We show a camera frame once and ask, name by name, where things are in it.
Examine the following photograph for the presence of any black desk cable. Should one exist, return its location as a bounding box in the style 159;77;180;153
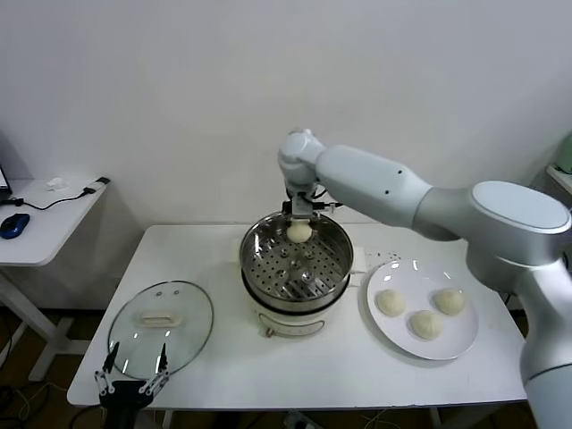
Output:
0;187;98;212

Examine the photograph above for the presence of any black laptop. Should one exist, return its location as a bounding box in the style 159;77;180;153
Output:
0;164;13;203

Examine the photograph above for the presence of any stainless steel steamer basket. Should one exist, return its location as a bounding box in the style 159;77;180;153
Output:
240;209;354;315

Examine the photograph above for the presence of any blue computer mouse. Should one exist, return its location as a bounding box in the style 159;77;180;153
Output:
0;213;32;241

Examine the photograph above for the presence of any pale green container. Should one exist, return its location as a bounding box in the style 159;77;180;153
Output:
557;132;572;176

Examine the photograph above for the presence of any white floor power strip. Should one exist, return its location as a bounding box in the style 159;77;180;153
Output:
285;411;315;429

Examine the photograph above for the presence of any white steamed baozi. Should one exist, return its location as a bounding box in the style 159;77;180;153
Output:
409;310;444;342
377;289;408;319
285;218;313;245
433;288;467;316

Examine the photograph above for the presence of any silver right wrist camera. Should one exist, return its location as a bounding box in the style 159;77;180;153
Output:
290;191;315;222

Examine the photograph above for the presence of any glass lid with cream handle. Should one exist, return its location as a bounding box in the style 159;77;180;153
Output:
106;280;215;377

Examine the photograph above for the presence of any white shelf board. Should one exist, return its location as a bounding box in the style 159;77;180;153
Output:
545;164;572;196

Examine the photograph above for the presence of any white round plate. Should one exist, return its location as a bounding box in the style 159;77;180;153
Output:
366;257;480;361

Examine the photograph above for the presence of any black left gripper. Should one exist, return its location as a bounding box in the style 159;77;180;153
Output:
92;341;170;429

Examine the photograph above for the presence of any white side desk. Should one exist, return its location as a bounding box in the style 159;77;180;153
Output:
0;178;113;382

